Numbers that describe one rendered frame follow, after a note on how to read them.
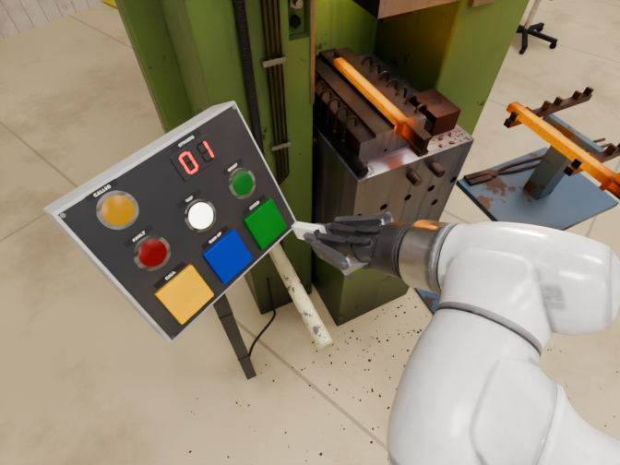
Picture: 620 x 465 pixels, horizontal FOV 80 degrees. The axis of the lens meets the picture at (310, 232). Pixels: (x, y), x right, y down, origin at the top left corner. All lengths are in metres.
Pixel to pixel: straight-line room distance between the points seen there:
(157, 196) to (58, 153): 2.30
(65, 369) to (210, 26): 1.53
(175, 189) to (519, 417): 0.54
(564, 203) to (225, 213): 1.08
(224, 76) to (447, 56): 0.64
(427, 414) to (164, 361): 1.50
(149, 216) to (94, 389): 1.29
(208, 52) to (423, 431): 0.74
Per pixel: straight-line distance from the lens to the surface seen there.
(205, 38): 0.83
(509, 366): 0.37
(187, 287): 0.67
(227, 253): 0.69
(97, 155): 2.77
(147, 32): 1.29
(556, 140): 1.15
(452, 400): 0.35
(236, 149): 0.70
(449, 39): 1.19
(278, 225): 0.75
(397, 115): 1.01
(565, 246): 0.41
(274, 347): 1.69
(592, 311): 0.41
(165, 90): 1.36
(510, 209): 1.31
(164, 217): 0.64
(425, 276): 0.45
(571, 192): 1.47
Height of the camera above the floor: 1.58
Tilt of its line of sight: 53 degrees down
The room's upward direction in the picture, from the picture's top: straight up
